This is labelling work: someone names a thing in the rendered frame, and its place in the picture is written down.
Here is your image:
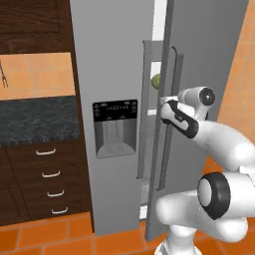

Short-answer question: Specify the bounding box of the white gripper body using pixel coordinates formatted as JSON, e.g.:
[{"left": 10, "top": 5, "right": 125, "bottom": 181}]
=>
[{"left": 158, "top": 96, "right": 179, "bottom": 106}]

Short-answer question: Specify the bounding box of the plain grey fridge door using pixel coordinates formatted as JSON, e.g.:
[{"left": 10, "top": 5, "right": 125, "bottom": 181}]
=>
[{"left": 144, "top": 0, "right": 250, "bottom": 243}]

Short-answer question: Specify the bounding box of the grey fridge door with dispenser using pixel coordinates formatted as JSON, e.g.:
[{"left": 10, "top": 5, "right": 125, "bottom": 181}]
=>
[{"left": 69, "top": 0, "right": 157, "bottom": 237}]

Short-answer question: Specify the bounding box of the white fridge interior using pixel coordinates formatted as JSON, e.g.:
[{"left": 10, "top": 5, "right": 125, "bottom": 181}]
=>
[{"left": 138, "top": 0, "right": 168, "bottom": 221}]

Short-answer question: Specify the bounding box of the green round vegetable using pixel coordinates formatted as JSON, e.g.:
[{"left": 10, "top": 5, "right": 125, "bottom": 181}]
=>
[{"left": 150, "top": 73, "right": 161, "bottom": 91}]

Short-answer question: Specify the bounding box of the dark wood drawer front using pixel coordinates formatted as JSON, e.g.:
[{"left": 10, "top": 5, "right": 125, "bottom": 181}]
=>
[
  {"left": 4, "top": 138, "right": 83, "bottom": 165},
  {"left": 22, "top": 200, "right": 92, "bottom": 223},
  {"left": 17, "top": 181, "right": 88, "bottom": 204},
  {"left": 11, "top": 161, "right": 86, "bottom": 185}
]

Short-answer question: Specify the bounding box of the dark wood cupboard door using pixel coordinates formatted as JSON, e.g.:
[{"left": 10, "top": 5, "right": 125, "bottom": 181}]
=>
[{"left": 0, "top": 145, "right": 32, "bottom": 227}]

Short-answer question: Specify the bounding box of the grey fridge door handle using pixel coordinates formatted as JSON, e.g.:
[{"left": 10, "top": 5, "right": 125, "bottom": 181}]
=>
[
  {"left": 136, "top": 39, "right": 164, "bottom": 180},
  {"left": 154, "top": 46, "right": 185, "bottom": 192}
]

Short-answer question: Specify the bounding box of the silver drawer handle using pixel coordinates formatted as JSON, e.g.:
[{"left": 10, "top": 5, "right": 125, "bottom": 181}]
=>
[
  {"left": 51, "top": 206, "right": 70, "bottom": 215},
  {"left": 46, "top": 189, "right": 66, "bottom": 198},
  {"left": 35, "top": 148, "right": 57, "bottom": 156},
  {"left": 41, "top": 169, "right": 62, "bottom": 179}
]

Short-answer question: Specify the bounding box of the dark wood wall cupboard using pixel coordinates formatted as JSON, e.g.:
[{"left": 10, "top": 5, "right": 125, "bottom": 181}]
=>
[{"left": 0, "top": 0, "right": 74, "bottom": 56}]

